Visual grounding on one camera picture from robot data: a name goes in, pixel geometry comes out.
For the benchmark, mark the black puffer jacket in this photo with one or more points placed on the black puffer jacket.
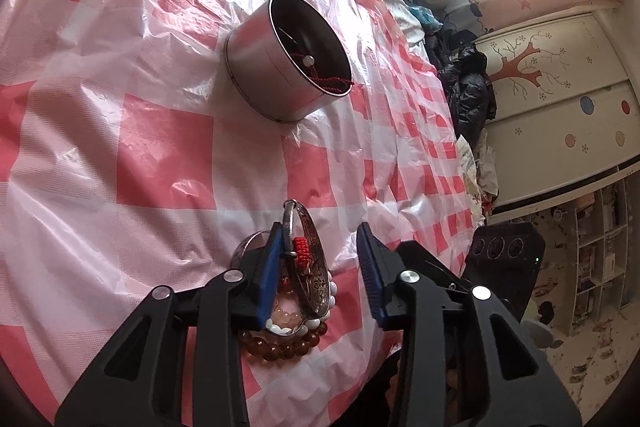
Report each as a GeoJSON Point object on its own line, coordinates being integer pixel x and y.
{"type": "Point", "coordinates": [470, 87]}

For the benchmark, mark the engraved silver bangle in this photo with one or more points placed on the engraved silver bangle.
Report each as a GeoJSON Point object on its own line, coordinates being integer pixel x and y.
{"type": "Point", "coordinates": [325, 287]}

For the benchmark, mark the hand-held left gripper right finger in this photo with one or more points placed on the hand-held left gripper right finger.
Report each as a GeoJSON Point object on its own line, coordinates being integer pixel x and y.
{"type": "Point", "coordinates": [370, 272]}

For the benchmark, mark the pile of light clothes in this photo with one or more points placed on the pile of light clothes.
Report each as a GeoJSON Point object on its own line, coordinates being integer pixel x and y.
{"type": "Point", "coordinates": [480, 172]}

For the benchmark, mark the thin silver bangle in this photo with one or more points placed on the thin silver bangle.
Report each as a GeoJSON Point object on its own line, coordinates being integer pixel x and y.
{"type": "Point", "coordinates": [245, 239]}

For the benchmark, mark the white bookshelf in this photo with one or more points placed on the white bookshelf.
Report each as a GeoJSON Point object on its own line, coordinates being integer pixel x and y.
{"type": "Point", "coordinates": [600, 257]}

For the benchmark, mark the round metal tin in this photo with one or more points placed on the round metal tin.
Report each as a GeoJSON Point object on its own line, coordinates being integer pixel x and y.
{"type": "Point", "coordinates": [265, 67]}

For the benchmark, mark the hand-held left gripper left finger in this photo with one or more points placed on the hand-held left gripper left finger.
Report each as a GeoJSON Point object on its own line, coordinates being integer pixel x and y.
{"type": "Point", "coordinates": [267, 277]}

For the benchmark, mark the pink checkered plastic sheet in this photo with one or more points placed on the pink checkered plastic sheet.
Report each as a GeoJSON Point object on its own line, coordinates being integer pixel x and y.
{"type": "Point", "coordinates": [150, 132]}

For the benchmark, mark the wardrobe with tree decoration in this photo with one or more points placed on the wardrobe with tree decoration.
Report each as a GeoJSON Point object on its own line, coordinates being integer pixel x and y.
{"type": "Point", "coordinates": [575, 72]}

